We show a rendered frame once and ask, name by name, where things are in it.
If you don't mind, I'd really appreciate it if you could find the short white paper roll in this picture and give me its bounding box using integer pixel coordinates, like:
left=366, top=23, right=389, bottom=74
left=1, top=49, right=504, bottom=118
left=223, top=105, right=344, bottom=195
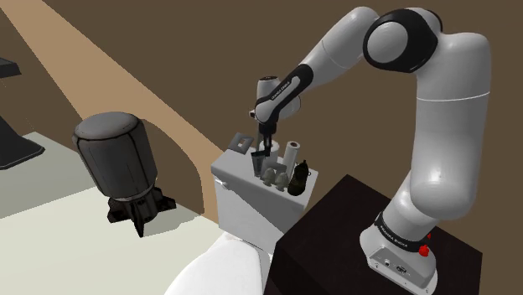
left=258, top=139, right=281, bottom=163

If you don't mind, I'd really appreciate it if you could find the tall white paper roll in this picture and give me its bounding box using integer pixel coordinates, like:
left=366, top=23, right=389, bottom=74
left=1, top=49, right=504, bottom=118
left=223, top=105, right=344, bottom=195
left=282, top=140, right=302, bottom=178

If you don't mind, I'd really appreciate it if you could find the dark grey cup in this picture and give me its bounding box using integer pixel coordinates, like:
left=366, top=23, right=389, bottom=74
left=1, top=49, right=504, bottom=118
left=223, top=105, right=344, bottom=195
left=251, top=150, right=267, bottom=179

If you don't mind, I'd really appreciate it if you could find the grey box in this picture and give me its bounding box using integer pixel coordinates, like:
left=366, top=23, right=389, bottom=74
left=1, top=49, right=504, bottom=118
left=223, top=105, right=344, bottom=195
left=266, top=160, right=287, bottom=175

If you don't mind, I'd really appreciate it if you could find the grey egg-shaped figure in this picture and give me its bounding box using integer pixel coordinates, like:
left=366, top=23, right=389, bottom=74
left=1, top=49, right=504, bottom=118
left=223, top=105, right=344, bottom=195
left=261, top=167, right=277, bottom=188
left=273, top=171, right=290, bottom=193

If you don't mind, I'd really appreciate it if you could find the dark brown bottle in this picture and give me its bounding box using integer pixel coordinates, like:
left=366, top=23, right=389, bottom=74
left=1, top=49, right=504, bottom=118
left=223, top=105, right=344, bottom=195
left=287, top=159, right=314, bottom=197

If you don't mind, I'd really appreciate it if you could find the white toilet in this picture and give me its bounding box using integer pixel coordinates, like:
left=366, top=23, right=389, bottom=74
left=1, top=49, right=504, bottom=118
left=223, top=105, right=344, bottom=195
left=163, top=146, right=320, bottom=295

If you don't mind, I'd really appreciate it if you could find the dark robot stand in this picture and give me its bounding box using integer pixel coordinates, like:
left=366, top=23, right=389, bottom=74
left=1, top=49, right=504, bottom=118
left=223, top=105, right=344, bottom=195
left=263, top=173, right=484, bottom=295

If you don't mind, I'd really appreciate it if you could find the black cylinder on finned base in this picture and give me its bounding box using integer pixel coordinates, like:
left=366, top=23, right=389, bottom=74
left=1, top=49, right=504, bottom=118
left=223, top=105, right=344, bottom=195
left=71, top=111, right=178, bottom=239

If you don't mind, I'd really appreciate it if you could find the grey square frame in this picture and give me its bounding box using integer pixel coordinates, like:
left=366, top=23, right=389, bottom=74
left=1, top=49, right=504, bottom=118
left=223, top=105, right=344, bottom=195
left=228, top=131, right=255, bottom=154

